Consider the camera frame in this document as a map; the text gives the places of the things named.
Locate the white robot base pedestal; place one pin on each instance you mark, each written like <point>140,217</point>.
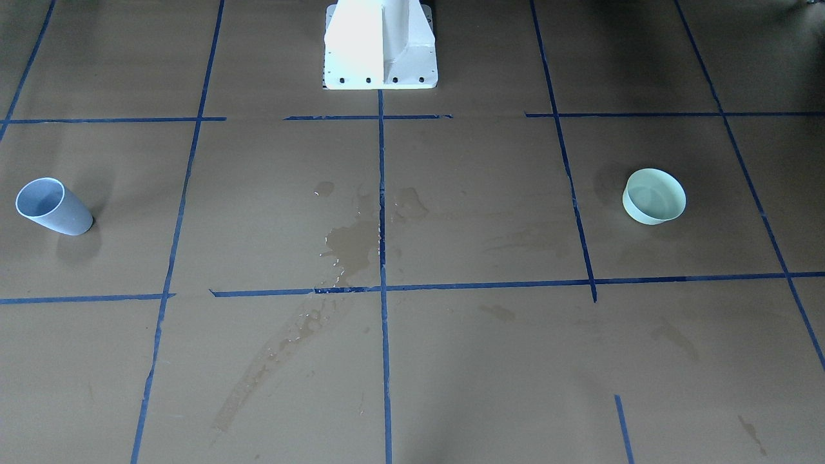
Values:
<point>379,45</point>

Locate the light blue plastic cup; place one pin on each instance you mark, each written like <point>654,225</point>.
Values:
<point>48,202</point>

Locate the mint green bowl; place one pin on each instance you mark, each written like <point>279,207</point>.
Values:
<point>652,196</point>

